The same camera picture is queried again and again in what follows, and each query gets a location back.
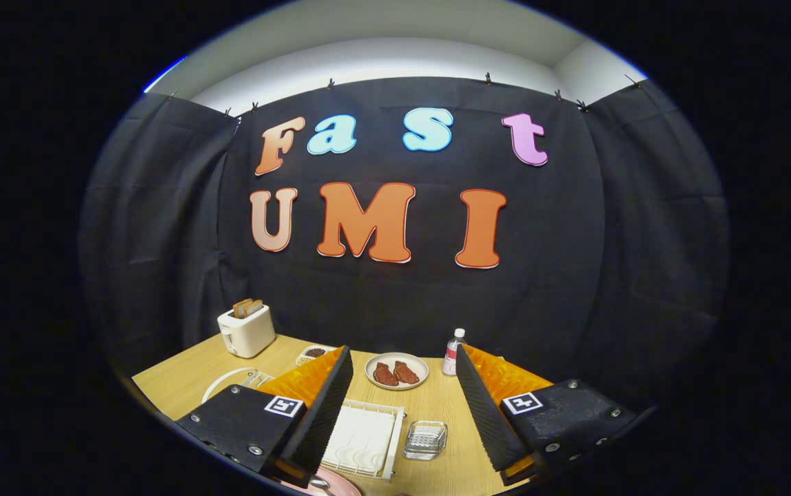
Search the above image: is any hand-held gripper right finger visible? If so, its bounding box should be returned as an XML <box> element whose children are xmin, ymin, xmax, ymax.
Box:
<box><xmin>455</xmin><ymin>343</ymin><xmax>639</xmax><ymax>487</ymax></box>

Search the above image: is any pink plate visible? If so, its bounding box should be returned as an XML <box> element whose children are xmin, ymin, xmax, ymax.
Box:
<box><xmin>282</xmin><ymin>468</ymin><xmax>363</xmax><ymax>496</ymax></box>

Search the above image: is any white divided dish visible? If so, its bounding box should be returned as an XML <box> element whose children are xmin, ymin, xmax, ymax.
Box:
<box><xmin>296</xmin><ymin>344</ymin><xmax>338</xmax><ymax>366</ymax></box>

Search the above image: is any metal wire basket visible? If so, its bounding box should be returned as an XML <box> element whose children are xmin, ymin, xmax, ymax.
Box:
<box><xmin>402</xmin><ymin>420</ymin><xmax>449</xmax><ymax>461</ymax></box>

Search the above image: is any black backdrop cloth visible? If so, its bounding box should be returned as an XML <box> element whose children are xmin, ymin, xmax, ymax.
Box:
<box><xmin>79</xmin><ymin>74</ymin><xmax>730</xmax><ymax>414</ymax></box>

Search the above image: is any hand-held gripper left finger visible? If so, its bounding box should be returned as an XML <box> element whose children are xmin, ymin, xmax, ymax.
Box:
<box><xmin>175</xmin><ymin>344</ymin><xmax>355</xmax><ymax>488</ymax></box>

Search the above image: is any clear bottle with red label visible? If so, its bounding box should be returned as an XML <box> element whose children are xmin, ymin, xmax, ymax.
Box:
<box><xmin>442</xmin><ymin>328</ymin><xmax>466</xmax><ymax>377</ymax></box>

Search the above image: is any row of black clips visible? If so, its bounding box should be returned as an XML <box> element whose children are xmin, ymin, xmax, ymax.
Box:
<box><xmin>167</xmin><ymin>72</ymin><xmax>644</xmax><ymax>116</ymax></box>

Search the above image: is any white toaster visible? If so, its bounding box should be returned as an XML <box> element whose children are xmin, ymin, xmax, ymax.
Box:
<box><xmin>217</xmin><ymin>304</ymin><xmax>277</xmax><ymax>359</ymax></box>

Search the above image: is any white plate with steaks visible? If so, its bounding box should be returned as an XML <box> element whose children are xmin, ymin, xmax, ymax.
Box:
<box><xmin>364</xmin><ymin>352</ymin><xmax>430</xmax><ymax>391</ymax></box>

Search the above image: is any white wire dish rack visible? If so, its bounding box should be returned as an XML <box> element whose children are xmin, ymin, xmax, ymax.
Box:
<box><xmin>201</xmin><ymin>367</ymin><xmax>406</xmax><ymax>481</ymax></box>

